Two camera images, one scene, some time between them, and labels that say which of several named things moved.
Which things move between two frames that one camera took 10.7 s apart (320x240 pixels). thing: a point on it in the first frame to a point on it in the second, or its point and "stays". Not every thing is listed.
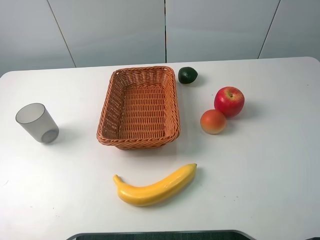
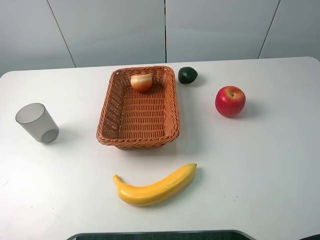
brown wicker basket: [140, 108] stays
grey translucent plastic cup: [36, 118] stays
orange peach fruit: [212, 121] to [141, 82]
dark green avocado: [187, 75] stays
